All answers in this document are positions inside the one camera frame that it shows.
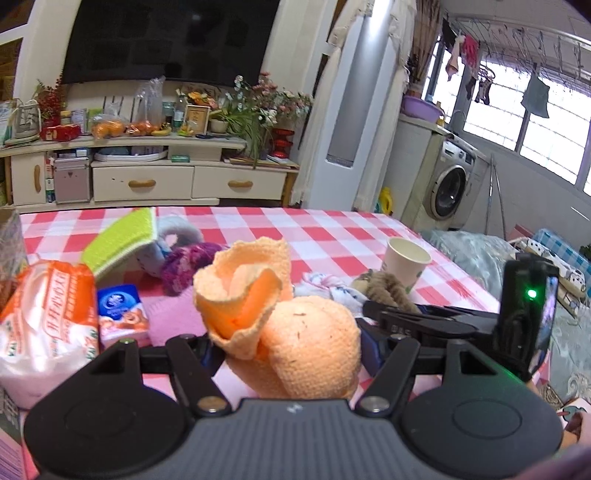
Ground blue tissue packet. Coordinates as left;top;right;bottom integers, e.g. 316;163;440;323
96;284;151;350

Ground washing machine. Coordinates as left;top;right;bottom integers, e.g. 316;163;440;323
421;137;477;232

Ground brown plush toy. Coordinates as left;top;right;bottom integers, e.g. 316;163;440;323
350;271;422;315

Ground purple basin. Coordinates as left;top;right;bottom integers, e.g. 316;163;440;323
400;94;447;124

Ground black television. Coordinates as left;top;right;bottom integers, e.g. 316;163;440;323
61;0;281;87

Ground white tower air conditioner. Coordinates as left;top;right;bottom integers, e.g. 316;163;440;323
323;0;399;168

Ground potted spider plant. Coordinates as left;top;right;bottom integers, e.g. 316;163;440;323
207;104;280;168

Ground hanging pink cloth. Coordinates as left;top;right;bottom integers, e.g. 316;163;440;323
444;33;482;83

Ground grey blanket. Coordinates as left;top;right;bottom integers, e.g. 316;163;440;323
419;228;591;404

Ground hanging black socks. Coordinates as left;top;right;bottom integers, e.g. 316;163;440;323
473;68;494;106

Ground pink box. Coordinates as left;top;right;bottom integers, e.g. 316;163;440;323
0;387;40;480

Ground hanging grey cloth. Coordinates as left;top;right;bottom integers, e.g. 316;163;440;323
521;75;551;119

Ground artificial flower bouquet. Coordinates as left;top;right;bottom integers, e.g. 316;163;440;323
230;71;315;127

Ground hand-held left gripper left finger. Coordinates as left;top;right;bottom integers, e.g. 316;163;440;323
90;333;232;417

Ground red snack packet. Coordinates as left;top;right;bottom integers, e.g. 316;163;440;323
40;123;82;141

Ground glass kettle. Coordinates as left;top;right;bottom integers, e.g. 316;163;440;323
10;98;43;142

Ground white patterned cloth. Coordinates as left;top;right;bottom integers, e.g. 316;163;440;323
293;271;357;306

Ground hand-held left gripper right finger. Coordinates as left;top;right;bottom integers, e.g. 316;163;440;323
355;322;502;417

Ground white paper cup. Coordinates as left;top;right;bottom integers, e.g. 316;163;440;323
380;237;433;296

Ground silver case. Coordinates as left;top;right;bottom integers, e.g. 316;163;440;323
52;157;91;205

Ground white fluffy headband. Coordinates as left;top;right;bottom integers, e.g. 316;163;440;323
139;216;205;278

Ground green sponge cloth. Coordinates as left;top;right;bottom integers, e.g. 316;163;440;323
80;207;158;283

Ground purple knitted bootie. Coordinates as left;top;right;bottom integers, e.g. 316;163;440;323
161;242;228;297

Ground blue white printed cloth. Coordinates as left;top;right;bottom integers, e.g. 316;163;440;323
516;227;591;298

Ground red berry branch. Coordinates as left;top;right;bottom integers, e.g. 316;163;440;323
33;75;69;129

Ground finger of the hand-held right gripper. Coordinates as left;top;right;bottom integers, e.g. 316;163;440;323
379;311;498;345
362;299;502;325

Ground cream television cabinet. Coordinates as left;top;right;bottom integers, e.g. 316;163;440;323
0;133;301;209

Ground red checkered tablecloth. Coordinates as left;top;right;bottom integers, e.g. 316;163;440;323
17;205;505;480

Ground cream cabinet drawer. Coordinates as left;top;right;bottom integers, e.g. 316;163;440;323
191;165;288;200
91;164;195;202

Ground orange white plastic bag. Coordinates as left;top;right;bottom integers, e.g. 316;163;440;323
0;260;100;411

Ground red stand ornament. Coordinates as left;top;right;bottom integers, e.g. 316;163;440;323
269;127;297;161

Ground orange knitted bootie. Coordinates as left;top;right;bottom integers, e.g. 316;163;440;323
193;236;362;400

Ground ceiling clothes rack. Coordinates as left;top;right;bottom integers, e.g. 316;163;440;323
442;14;591;72

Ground tall plastic bag of oranges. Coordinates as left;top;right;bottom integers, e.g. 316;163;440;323
126;76;166;138

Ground person's right forearm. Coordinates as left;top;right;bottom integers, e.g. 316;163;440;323
524;408;591;480

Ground gold picture frame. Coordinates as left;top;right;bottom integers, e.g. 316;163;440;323
184;103;212;136

